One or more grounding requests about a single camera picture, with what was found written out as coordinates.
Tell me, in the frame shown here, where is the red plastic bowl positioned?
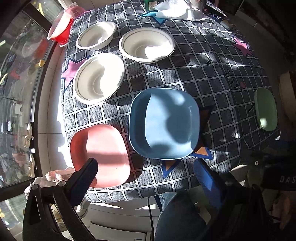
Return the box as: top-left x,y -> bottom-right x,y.
47,10 -> 74,46

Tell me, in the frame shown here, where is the blue square plate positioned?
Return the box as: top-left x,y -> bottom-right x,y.
128,88 -> 200,160

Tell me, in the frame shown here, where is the blue packet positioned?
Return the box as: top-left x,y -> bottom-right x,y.
208,13 -> 233,30

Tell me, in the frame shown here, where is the white towel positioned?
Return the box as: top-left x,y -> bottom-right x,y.
155,0 -> 210,22

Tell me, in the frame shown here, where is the green square plate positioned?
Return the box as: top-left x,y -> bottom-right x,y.
254,87 -> 278,132

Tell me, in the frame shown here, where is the pink square plate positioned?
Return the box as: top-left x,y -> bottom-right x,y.
70,124 -> 131,188

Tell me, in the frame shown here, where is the checkered star tablecloth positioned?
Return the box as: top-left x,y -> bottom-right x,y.
61,1 -> 278,202

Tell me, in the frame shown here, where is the small white bowl back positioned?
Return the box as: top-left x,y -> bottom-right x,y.
76,21 -> 117,51

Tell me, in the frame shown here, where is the green bottle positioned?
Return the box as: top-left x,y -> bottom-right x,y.
144,0 -> 158,11

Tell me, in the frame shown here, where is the large white bowl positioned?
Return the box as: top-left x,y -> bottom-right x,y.
118,28 -> 176,64

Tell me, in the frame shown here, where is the yellow window knob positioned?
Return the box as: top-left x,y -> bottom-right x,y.
38,60 -> 46,67

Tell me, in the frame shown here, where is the blue jeans leg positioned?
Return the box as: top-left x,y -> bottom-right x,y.
154,190 -> 207,240

